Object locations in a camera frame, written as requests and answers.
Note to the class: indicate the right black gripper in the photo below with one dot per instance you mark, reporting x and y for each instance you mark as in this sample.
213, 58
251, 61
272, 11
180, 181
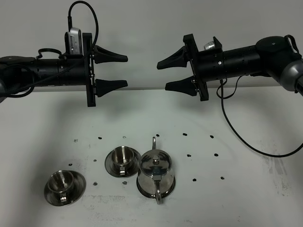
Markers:
205, 66

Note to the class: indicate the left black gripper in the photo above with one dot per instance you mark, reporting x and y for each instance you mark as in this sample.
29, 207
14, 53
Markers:
99, 87

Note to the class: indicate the stainless steel teapot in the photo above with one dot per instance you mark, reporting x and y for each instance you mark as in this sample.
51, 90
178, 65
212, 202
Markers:
155, 179

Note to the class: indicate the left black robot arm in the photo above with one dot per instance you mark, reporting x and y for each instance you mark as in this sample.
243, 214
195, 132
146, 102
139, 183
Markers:
20, 75

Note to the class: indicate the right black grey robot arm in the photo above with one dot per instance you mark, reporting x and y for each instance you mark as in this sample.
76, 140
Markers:
275, 56

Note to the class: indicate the steel teacup near teapot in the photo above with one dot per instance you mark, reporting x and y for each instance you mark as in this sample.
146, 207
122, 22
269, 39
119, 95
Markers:
122, 158

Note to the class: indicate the steel saucer near teapot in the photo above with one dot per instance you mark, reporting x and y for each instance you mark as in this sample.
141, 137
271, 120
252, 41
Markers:
131, 171

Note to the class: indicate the steel saucer far left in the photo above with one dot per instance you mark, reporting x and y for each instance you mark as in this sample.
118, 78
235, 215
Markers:
76, 193

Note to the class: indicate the steel teacup far left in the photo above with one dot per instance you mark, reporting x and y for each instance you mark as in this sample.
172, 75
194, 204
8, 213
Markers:
61, 183

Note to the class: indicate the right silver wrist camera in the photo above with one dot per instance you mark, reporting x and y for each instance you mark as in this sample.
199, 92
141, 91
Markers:
210, 45

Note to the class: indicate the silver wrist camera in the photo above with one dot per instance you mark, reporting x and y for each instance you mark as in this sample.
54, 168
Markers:
210, 45
73, 41

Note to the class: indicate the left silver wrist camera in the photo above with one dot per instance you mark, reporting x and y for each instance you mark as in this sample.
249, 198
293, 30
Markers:
73, 41

